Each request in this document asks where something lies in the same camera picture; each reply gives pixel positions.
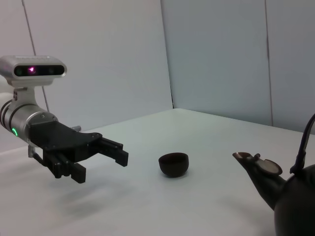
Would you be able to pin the black round teapot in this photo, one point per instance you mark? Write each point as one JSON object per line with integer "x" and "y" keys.
{"x": 295, "y": 204}

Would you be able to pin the dark brown teacup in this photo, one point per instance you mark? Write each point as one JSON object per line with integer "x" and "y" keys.
{"x": 173, "y": 167}

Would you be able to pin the silver camera mount bracket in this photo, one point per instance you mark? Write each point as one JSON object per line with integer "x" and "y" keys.
{"x": 24, "y": 96}

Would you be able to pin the silver connector stub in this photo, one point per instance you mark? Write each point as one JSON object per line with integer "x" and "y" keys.
{"x": 76, "y": 128}

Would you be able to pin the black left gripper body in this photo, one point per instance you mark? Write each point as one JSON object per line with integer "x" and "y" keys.
{"x": 59, "y": 140}

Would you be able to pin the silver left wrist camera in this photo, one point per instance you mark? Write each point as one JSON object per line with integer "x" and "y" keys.
{"x": 37, "y": 70}

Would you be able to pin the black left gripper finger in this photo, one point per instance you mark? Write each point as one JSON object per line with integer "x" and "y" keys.
{"x": 76, "y": 173}
{"x": 115, "y": 152}

